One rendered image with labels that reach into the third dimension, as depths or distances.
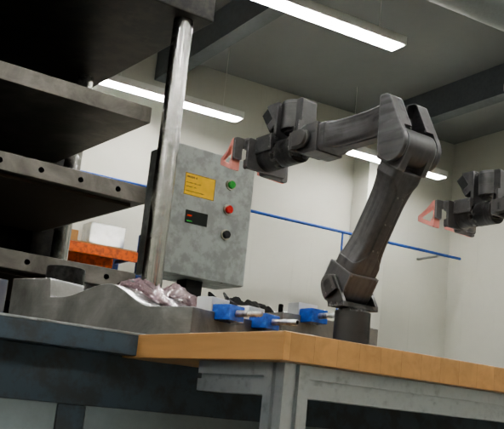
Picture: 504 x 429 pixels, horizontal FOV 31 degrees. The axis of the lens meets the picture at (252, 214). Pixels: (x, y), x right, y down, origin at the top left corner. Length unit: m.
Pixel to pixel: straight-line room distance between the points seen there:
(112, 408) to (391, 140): 0.65
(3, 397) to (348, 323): 0.57
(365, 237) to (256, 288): 8.15
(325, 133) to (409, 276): 9.32
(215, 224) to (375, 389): 1.49
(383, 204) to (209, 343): 0.39
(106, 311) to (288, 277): 8.25
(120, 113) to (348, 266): 1.25
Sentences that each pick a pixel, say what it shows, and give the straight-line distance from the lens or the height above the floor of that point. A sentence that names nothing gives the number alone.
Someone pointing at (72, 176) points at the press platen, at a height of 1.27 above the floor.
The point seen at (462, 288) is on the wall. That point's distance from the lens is 11.15.
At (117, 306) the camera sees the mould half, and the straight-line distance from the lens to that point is 1.67.
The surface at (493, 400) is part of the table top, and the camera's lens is 1.55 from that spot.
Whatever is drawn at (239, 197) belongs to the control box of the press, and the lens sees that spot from 2.84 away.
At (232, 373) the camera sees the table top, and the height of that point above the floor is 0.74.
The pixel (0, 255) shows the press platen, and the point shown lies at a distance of 2.39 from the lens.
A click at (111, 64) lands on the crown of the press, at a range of 3.15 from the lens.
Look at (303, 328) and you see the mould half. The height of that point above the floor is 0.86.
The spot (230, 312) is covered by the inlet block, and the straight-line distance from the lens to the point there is 1.58.
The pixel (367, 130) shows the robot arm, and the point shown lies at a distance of 1.60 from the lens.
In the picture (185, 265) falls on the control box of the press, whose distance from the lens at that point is 2.70.
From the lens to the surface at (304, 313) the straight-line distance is 1.82.
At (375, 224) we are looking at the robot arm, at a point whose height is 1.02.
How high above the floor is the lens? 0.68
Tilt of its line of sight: 13 degrees up
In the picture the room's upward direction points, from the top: 6 degrees clockwise
